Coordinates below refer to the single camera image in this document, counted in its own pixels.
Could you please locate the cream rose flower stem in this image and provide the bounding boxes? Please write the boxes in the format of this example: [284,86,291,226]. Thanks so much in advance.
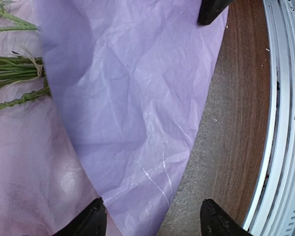
[0,87,51,110]

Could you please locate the purple pink wrapping paper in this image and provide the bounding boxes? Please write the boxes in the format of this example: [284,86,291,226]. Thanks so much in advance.
[0,0,228,236]

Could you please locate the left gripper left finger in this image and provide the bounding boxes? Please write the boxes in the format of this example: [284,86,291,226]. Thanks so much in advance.
[54,197,107,236]

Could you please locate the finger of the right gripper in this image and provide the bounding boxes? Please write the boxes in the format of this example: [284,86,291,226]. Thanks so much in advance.
[197,0,233,26]

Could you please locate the small yellow daisy bunch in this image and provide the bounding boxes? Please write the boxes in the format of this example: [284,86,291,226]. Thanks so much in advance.
[0,56,45,89]

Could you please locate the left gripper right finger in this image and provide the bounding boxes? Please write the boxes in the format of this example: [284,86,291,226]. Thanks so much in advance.
[200,199,248,236]

